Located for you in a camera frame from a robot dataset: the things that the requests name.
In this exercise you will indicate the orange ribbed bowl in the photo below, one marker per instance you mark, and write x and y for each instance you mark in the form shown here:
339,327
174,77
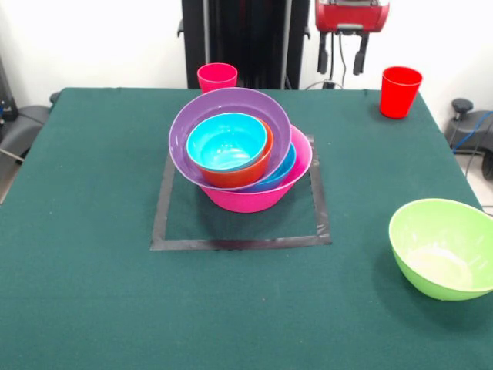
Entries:
239,177

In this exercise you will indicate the red cup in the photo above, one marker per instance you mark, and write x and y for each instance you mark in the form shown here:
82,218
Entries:
400,96

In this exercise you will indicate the pink cup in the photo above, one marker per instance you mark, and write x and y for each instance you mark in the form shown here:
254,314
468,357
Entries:
215,77

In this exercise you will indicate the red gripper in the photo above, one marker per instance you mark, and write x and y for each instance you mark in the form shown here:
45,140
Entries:
350,17

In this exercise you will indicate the large green bowl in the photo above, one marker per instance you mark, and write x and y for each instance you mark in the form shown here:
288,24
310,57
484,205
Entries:
439,254

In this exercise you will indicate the large blue bowl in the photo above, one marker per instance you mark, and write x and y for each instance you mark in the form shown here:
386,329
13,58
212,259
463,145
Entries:
277,175

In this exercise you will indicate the large pink bowl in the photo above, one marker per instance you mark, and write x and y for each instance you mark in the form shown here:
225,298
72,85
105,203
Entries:
246,200

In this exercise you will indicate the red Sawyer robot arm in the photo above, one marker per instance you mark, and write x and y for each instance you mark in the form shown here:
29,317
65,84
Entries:
352,2

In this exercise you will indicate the small cyan bowl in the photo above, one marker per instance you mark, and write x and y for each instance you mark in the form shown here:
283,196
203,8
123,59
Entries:
227,142

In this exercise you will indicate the purple bowl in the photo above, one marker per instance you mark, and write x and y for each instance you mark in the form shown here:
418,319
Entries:
181,131

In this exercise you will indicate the dark green table cloth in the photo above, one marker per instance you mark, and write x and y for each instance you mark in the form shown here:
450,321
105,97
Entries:
246,331

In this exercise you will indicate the black floor device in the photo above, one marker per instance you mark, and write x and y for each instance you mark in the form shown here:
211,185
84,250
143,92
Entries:
462,127
23,123

